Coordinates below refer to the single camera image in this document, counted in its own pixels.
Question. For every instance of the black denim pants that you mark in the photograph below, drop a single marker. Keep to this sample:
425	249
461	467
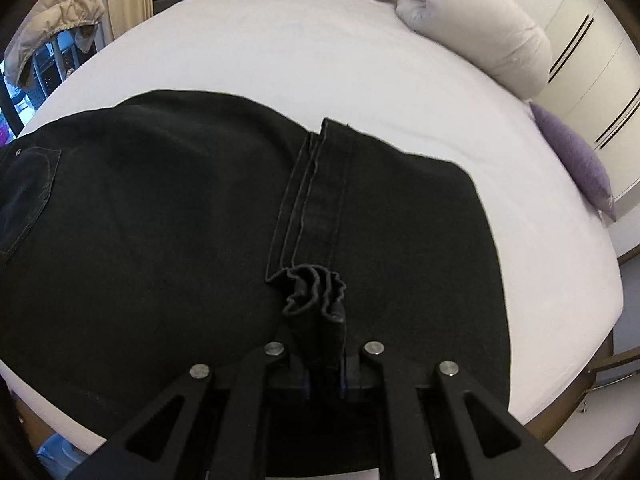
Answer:
150	235

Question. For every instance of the white wardrobe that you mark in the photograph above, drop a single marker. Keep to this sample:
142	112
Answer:
590	50

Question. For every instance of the rolled white duvet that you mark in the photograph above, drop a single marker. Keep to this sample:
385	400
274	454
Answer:
480	20

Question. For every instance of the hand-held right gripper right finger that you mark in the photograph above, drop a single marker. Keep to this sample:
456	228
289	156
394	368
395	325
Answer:
362	372

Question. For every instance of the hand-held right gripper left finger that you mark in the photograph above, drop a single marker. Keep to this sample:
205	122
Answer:
287	372

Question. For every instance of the purple cushion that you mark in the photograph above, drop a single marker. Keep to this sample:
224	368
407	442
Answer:
580	160

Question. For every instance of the beige puffer jacket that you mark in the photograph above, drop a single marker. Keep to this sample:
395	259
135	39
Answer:
60	10

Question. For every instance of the bed with white sheet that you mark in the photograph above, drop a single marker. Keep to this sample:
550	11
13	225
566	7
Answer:
300	50

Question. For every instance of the blue cloth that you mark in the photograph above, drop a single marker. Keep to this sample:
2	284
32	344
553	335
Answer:
57	457

